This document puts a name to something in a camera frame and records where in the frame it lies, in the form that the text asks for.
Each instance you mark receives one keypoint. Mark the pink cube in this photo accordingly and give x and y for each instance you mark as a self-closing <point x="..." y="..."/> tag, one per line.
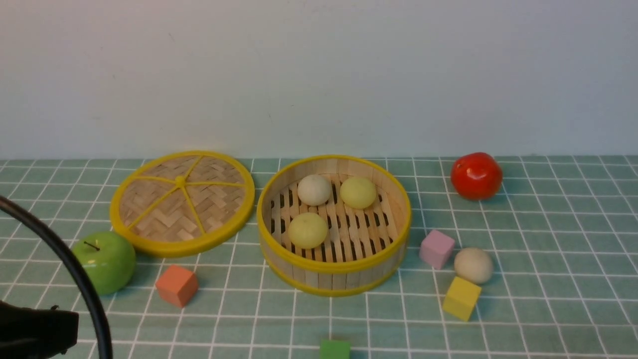
<point x="436" y="249"/>

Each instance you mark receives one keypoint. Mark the green cube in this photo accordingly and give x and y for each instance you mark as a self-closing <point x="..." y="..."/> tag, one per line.
<point x="334" y="349"/>

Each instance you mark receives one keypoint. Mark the white bun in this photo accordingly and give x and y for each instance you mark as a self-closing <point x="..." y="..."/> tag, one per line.
<point x="314" y="190"/>
<point x="474" y="264"/>

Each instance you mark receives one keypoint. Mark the green apple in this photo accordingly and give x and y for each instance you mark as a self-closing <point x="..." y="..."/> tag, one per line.
<point x="108" y="259"/>

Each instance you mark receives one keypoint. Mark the orange cube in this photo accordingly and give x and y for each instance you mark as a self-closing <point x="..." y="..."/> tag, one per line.
<point x="177" y="285"/>

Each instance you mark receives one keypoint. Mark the woven bamboo steamer lid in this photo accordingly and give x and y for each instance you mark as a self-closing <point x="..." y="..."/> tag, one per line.
<point x="183" y="204"/>

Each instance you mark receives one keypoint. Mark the yellow bun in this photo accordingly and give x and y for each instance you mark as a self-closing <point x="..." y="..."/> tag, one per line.
<point x="308" y="230"/>
<point x="358" y="192"/>

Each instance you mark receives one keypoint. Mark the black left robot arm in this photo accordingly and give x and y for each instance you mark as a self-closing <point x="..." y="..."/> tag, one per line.
<point x="27" y="333"/>

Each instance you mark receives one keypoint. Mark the bamboo steamer tray yellow rim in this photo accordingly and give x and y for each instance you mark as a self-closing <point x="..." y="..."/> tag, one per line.
<point x="363" y="247"/>

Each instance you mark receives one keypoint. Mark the red tomato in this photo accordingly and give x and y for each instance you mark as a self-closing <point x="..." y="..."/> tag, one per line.
<point x="476" y="176"/>

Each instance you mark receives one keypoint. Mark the yellow cube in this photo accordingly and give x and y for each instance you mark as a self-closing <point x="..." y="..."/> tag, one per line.
<point x="461" y="298"/>

